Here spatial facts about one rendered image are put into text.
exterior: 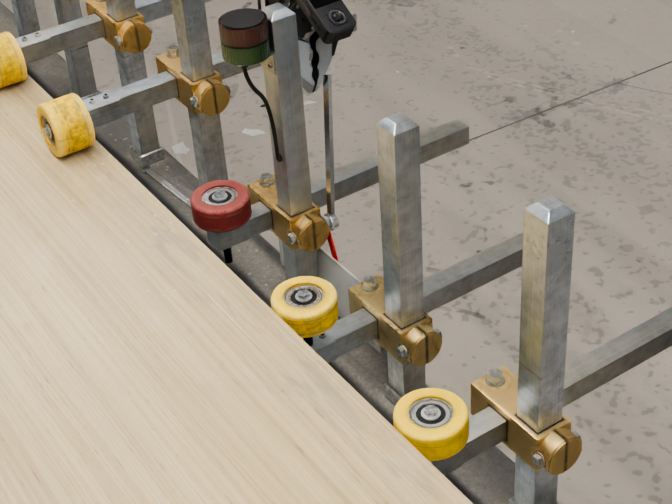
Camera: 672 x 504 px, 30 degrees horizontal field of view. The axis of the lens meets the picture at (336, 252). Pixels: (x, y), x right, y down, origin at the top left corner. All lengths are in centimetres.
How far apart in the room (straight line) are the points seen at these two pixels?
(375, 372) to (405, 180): 36
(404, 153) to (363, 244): 170
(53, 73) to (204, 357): 117
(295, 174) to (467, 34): 241
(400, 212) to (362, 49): 254
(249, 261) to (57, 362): 51
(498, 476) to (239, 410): 36
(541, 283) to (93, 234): 66
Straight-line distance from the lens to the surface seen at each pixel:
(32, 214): 173
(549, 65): 385
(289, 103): 161
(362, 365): 171
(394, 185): 142
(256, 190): 176
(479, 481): 156
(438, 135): 187
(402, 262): 149
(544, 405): 137
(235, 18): 155
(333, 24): 159
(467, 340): 281
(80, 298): 156
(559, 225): 122
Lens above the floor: 184
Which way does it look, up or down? 37 degrees down
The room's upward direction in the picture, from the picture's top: 4 degrees counter-clockwise
